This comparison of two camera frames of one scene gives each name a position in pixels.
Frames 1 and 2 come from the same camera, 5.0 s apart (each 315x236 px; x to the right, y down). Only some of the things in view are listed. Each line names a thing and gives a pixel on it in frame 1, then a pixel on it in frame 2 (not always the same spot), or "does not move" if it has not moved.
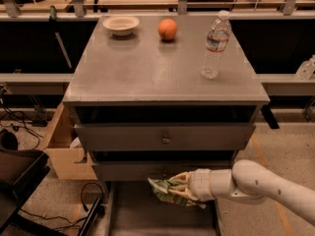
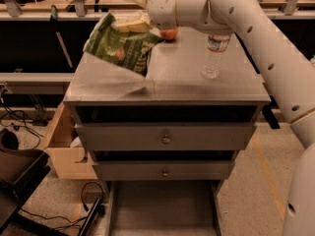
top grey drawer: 162,137 does not move
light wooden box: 66,153 does not move
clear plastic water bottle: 217,42 does not move
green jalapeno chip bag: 161,189 to 128,49
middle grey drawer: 142,170 does not move
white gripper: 200,184 to 161,6
